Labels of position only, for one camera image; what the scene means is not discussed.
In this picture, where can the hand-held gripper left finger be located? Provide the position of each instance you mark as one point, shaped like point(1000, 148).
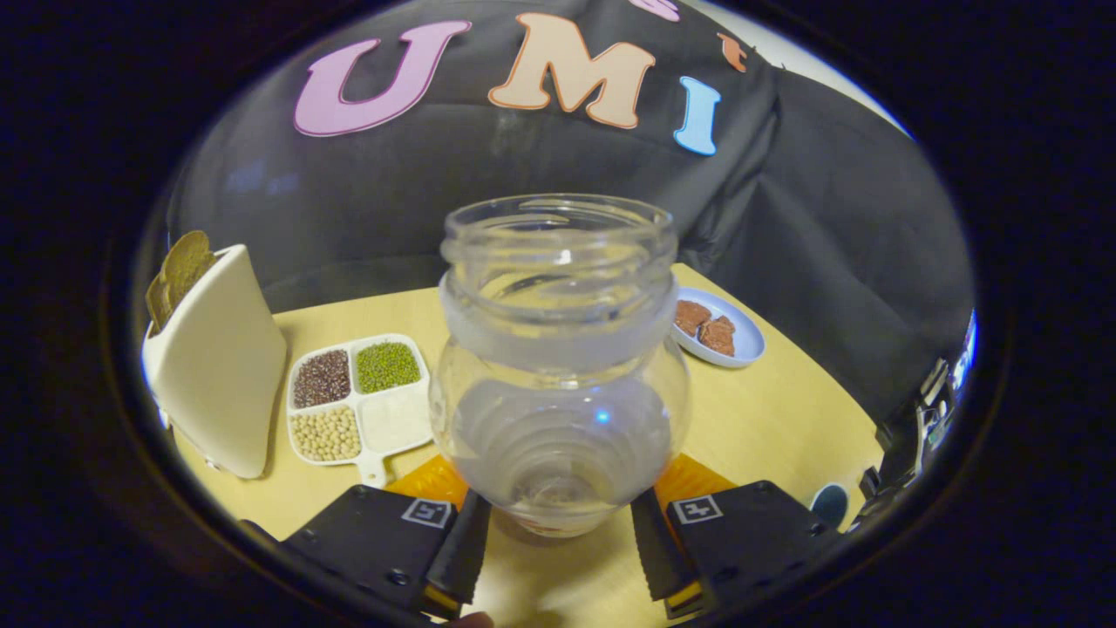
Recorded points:
point(462, 554)

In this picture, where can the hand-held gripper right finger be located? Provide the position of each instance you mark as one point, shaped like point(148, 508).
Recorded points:
point(654, 549)

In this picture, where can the clear glass bottle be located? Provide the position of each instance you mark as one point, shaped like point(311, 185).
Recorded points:
point(558, 349)

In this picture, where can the pile of white rice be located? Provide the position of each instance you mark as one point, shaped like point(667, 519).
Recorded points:
point(397, 420)

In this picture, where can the pile of beige soybeans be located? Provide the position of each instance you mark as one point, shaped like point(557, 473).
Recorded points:
point(325, 433)

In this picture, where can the wooden table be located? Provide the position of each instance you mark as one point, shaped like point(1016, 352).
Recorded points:
point(785, 419)

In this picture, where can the white divided dish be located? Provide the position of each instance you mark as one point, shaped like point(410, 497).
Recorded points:
point(353, 401)

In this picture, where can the pile of green beans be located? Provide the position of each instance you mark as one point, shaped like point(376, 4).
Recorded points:
point(388, 366)

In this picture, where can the brown cookie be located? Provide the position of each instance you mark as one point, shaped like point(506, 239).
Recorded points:
point(692, 316)
point(717, 336)

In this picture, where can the light blue plate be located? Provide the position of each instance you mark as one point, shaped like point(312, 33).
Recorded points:
point(745, 344)

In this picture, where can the pile of dark red beans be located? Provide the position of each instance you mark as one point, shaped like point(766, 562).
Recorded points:
point(321, 378)

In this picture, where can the black metal stand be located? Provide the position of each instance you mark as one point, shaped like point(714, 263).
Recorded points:
point(911, 436)

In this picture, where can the white toaster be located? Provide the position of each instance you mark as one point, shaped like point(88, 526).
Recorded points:
point(218, 375)

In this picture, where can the black backdrop cloth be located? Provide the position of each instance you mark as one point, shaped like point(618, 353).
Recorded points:
point(828, 227)

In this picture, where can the brown toast slice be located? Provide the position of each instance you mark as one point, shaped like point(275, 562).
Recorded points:
point(179, 270)

